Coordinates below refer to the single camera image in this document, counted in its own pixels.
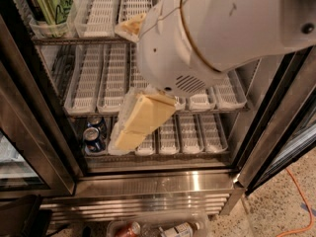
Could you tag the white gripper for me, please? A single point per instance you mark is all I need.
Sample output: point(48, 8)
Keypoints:
point(164, 51)

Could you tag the green drink can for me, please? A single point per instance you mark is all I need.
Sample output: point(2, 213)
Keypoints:
point(51, 16)

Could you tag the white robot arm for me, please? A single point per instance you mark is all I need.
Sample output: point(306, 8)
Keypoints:
point(230, 33)

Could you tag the blue soda can rear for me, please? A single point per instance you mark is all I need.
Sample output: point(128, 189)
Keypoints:
point(99, 123)

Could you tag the blue soda can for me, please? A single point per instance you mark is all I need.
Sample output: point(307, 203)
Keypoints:
point(93, 140)
point(99, 123)

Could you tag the top shelf tray three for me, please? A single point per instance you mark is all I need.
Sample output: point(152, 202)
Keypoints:
point(130, 8)

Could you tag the top shelf tray two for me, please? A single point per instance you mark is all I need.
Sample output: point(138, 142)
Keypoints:
point(96, 18)

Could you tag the blue soda can front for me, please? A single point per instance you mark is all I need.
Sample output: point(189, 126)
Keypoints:
point(93, 140)

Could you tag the top shelf tray one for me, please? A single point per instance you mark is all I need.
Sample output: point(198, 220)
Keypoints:
point(27, 12)

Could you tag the fridge glass door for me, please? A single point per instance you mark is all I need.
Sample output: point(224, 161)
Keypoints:
point(290, 132)

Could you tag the clear plastic floor bin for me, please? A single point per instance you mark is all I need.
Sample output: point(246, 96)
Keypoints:
point(152, 223)

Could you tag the white labelled bottle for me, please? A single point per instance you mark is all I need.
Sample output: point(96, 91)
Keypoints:
point(186, 229)

